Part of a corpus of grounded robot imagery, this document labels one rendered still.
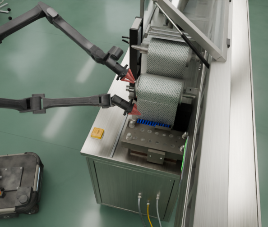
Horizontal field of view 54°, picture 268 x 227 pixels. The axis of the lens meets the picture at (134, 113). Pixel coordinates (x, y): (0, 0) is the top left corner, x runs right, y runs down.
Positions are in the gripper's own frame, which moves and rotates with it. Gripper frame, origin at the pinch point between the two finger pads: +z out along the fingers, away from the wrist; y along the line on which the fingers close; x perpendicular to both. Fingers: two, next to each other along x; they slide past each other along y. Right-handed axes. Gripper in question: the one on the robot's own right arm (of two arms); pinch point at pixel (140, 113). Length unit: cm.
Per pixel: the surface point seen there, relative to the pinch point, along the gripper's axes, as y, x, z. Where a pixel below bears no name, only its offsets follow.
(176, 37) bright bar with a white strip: -30.5, 39.1, -6.4
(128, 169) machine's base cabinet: 25.9, -22.1, 11.9
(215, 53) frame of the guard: 13, 69, -2
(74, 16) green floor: -273, -183, -100
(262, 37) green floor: -294, -34, 170
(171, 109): 0.3, 17.8, 11.2
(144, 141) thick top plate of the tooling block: 16.7, -0.5, 7.9
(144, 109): 0.2, 6.1, -0.2
